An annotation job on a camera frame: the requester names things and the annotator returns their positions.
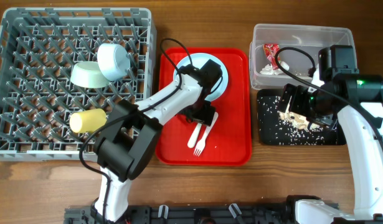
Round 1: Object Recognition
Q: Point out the white plastic spoon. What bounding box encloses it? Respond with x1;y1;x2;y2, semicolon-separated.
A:
187;123;202;148

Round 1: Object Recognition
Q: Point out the white plastic fork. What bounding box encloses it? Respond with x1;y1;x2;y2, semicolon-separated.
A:
194;112;219;157

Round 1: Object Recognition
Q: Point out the rice and peanut shell waste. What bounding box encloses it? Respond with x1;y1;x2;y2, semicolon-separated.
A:
260;95;335;146

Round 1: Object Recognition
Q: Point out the white napkin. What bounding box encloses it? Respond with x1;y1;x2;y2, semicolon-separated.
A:
260;62;290;75

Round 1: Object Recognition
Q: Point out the light blue plate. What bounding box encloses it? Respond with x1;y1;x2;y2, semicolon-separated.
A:
163;53;228;106

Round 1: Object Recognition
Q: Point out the red snack wrapper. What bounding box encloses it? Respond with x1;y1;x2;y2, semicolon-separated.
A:
263;44;280;70

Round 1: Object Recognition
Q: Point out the light blue bowl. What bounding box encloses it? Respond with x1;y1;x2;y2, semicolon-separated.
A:
97;43;131;82

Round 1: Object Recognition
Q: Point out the yellow cup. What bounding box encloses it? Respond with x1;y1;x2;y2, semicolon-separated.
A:
69;109;106;133

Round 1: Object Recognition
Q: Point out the green bowl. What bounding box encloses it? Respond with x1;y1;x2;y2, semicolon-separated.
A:
70;61;110;88

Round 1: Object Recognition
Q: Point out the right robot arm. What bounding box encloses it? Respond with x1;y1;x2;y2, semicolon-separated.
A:
278;45;383;223

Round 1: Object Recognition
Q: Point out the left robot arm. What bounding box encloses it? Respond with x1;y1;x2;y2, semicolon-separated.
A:
93;60;222;223

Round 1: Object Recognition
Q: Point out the grey dishwasher rack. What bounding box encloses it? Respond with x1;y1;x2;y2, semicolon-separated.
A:
0;7;157;161

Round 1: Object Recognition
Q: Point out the red plastic tray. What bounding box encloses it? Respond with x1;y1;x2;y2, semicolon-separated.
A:
156;47;252;166

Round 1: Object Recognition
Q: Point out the black tray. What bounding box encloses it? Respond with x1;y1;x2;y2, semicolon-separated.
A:
256;88;349;146

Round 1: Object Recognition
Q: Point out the clear plastic bin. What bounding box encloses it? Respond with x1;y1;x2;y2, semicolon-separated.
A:
249;24;355;90

